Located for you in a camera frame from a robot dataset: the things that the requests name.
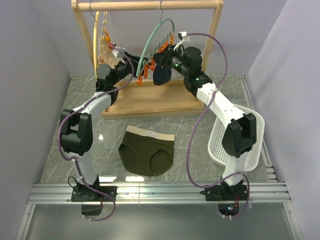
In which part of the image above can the end orange clip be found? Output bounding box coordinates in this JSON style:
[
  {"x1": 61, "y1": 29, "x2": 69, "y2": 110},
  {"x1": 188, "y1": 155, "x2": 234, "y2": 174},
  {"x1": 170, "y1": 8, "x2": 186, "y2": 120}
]
[{"x1": 135, "y1": 75, "x2": 143, "y2": 86}]

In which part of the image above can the pink clip on yellow hanger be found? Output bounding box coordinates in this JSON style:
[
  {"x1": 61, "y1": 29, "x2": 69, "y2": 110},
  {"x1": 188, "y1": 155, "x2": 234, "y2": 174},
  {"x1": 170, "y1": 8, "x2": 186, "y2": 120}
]
[{"x1": 98, "y1": 54, "x2": 105, "y2": 64}]

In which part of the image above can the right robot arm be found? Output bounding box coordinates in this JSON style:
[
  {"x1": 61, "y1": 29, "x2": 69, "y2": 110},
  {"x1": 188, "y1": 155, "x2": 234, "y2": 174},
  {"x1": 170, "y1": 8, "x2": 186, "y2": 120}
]
[{"x1": 153, "y1": 44, "x2": 257, "y2": 201}]

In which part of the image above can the olive green underwear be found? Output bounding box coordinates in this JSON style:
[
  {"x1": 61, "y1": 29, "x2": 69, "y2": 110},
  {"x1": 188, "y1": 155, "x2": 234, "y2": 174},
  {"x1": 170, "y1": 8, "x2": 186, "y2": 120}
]
[{"x1": 118, "y1": 125, "x2": 175, "y2": 177}]

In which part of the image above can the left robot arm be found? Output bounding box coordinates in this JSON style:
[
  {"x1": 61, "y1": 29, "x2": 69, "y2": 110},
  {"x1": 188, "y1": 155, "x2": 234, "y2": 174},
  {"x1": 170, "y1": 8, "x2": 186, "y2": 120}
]
[{"x1": 57, "y1": 51, "x2": 144, "y2": 202}]

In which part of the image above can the green wire hanger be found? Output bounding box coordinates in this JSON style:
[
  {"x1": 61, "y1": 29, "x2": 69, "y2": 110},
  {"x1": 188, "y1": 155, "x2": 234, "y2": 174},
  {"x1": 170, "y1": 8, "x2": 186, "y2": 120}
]
[{"x1": 135, "y1": 0, "x2": 176, "y2": 78}]

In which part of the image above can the aluminium mounting rail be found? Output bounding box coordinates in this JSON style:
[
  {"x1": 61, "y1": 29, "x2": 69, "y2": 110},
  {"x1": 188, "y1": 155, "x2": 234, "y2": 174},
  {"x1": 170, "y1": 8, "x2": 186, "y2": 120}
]
[{"x1": 16, "y1": 155, "x2": 303, "y2": 240}]

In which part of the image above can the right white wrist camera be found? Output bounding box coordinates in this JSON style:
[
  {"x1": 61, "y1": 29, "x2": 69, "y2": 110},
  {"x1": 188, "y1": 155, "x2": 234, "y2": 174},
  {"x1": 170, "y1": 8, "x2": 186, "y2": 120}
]
[{"x1": 173, "y1": 31, "x2": 191, "y2": 51}]

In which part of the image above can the white perforated plastic basket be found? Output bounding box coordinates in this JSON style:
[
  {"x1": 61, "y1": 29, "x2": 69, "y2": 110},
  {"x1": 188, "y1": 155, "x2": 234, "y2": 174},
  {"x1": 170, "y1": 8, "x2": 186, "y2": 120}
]
[{"x1": 207, "y1": 105, "x2": 265, "y2": 172}]

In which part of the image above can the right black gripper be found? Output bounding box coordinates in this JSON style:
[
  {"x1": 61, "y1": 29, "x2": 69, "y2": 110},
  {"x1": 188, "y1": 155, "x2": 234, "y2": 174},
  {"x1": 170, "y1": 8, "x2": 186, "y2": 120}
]
[{"x1": 150, "y1": 45, "x2": 190, "y2": 79}]

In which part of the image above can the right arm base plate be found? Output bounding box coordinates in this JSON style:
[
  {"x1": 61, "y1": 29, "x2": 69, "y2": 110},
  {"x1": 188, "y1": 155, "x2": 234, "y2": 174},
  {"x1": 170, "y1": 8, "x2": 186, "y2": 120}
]
[{"x1": 200, "y1": 184, "x2": 249, "y2": 202}]

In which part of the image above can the navy blue underwear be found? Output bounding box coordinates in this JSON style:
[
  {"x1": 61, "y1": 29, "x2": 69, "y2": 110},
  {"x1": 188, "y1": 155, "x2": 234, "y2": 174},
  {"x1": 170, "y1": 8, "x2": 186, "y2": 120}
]
[{"x1": 152, "y1": 65, "x2": 172, "y2": 86}]

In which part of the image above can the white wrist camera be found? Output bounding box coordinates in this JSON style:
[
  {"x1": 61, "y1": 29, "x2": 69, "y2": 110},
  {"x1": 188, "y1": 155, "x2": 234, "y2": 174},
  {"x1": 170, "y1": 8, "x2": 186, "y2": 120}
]
[
  {"x1": 173, "y1": 31, "x2": 191, "y2": 51},
  {"x1": 108, "y1": 43, "x2": 126, "y2": 60}
]

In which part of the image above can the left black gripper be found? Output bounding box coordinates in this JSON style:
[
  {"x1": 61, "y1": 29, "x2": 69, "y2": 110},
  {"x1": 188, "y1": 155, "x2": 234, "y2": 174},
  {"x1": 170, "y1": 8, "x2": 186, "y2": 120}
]
[{"x1": 111, "y1": 52, "x2": 154, "y2": 86}]

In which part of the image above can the yellow plastic hanger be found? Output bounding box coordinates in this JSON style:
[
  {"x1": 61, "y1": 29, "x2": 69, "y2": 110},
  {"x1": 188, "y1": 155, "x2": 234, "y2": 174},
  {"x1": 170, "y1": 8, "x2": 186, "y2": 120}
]
[{"x1": 89, "y1": 0, "x2": 108, "y2": 76}]

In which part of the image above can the orange clip on yellow hanger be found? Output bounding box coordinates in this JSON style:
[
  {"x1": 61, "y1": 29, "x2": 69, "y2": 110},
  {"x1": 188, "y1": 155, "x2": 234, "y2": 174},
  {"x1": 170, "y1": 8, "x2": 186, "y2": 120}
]
[{"x1": 103, "y1": 31, "x2": 111, "y2": 44}]

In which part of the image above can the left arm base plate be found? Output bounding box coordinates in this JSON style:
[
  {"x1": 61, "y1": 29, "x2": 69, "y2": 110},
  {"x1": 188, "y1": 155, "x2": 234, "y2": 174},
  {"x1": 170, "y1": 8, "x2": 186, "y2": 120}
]
[{"x1": 71, "y1": 184, "x2": 118, "y2": 202}]

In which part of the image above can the beige underwear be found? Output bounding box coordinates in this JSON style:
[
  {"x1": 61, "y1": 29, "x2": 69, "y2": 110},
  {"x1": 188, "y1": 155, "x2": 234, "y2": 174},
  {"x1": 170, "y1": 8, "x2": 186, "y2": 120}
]
[{"x1": 97, "y1": 35, "x2": 119, "y2": 69}]

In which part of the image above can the wooden clothes rack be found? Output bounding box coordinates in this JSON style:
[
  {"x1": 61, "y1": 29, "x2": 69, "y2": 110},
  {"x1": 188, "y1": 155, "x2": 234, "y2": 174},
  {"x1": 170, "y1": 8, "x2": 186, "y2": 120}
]
[{"x1": 71, "y1": 0, "x2": 224, "y2": 120}]

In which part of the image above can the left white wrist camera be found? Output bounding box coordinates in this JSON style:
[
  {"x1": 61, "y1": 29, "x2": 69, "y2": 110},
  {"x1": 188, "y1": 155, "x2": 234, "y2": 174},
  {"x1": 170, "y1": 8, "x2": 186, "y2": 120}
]
[{"x1": 108, "y1": 43, "x2": 126, "y2": 60}]

